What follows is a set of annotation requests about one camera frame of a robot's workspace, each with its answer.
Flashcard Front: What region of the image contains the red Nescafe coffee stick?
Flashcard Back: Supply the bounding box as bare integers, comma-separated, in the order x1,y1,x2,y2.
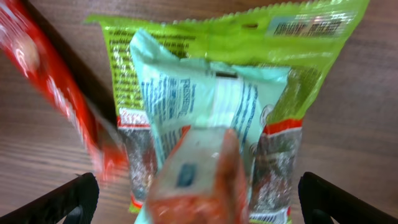
1,1,128,182

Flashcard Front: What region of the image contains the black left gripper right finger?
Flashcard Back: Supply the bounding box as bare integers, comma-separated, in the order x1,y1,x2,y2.
298,172,397,224

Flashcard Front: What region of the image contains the small orange box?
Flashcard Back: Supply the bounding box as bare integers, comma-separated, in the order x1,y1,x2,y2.
144,128,249,224

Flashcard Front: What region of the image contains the green snack bag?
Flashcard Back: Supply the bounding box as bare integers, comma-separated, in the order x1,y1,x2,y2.
86,1,368,223

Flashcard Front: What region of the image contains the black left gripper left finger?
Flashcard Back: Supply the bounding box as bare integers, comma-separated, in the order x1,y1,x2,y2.
1,172,100,224

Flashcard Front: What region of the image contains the light blue snack packet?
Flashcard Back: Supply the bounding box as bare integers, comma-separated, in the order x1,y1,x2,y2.
130,30,290,223

